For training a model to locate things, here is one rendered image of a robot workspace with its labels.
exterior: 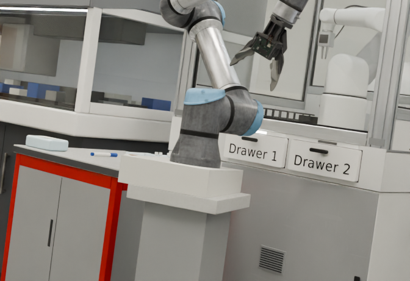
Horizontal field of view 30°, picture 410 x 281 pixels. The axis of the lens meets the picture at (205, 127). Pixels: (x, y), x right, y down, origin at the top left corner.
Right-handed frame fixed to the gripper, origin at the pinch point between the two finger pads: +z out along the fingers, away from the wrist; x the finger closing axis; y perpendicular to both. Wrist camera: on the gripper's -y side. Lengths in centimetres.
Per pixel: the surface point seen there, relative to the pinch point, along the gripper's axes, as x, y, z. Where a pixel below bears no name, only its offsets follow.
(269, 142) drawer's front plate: 2, -59, 26
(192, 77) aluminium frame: -44, -80, 24
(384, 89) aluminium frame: 30, -46, -14
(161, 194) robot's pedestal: 0.4, 23.0, 37.7
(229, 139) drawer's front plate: -14, -66, 35
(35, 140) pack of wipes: -72, -33, 70
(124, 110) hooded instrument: -71, -95, 57
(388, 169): 45, -46, 8
